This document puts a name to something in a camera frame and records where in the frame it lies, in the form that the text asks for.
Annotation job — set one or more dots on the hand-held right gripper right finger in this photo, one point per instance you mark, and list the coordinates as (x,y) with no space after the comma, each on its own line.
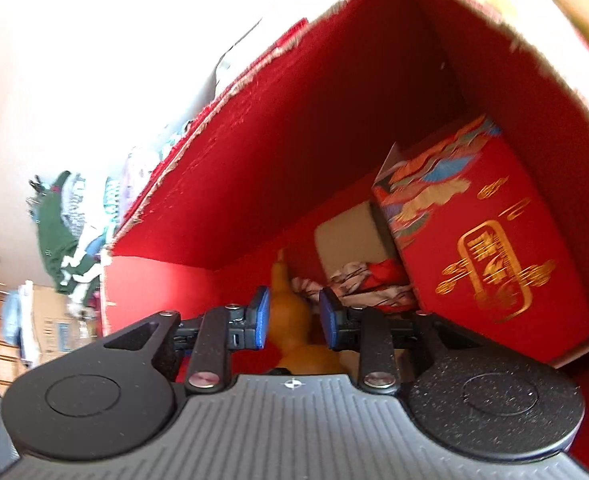
(329,320)

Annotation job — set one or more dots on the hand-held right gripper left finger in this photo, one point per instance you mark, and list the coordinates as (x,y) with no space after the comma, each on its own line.
(262,317)

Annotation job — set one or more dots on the brown gourd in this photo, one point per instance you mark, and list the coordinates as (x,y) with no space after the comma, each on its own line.
(294,325)

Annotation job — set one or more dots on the red patterned gift box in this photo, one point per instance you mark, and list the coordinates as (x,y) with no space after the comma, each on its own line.
(489,240)

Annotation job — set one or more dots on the large red cardboard box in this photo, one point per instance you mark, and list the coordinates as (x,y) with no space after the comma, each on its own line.
(299,135)

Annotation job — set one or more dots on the brown cardboard carton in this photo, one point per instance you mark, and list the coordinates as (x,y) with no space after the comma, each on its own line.
(57,325)

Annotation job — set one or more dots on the pile of clothes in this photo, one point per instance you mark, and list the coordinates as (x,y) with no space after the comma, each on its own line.
(69,240)

